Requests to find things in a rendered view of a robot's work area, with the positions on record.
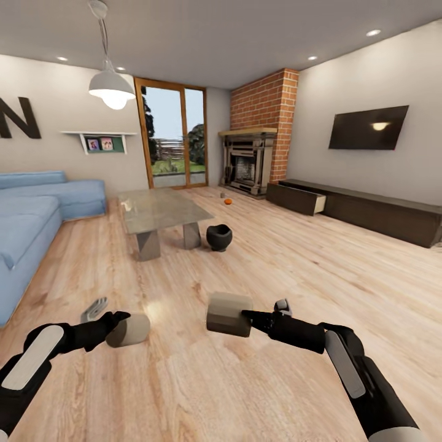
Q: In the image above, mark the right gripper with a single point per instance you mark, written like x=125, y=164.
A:
x=279, y=327

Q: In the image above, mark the door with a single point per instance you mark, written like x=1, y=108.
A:
x=174, y=132

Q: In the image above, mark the coffee table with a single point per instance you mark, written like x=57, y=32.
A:
x=147, y=211

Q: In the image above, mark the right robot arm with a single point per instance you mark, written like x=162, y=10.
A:
x=381, y=413

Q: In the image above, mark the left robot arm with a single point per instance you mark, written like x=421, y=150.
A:
x=23, y=374

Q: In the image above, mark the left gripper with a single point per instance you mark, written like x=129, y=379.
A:
x=98, y=330

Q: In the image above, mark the cauldron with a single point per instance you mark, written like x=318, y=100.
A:
x=219, y=237

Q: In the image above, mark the decorative sign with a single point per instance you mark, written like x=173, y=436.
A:
x=29, y=127

